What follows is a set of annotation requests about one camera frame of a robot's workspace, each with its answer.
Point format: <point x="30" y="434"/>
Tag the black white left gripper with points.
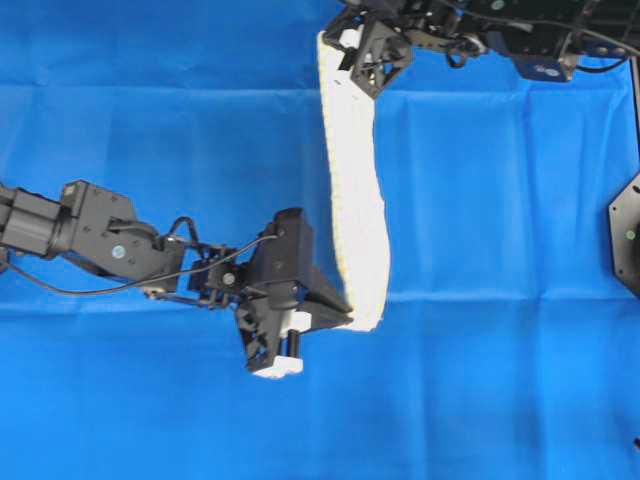
<point x="270" y="326"/>

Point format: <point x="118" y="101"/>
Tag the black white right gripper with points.
<point x="374" y="53"/>

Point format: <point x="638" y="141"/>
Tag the yellow white checked towel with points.
<point x="360" y="233"/>

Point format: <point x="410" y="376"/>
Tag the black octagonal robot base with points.
<point x="623" y="214"/>

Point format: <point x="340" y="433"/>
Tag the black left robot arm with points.
<point x="98" y="231"/>

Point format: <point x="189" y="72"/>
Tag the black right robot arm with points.
<point x="545" y="40"/>

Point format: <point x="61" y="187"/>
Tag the blue table cloth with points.
<point x="508" y="350"/>

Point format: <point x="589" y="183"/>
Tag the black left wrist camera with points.
<point x="288" y="256"/>

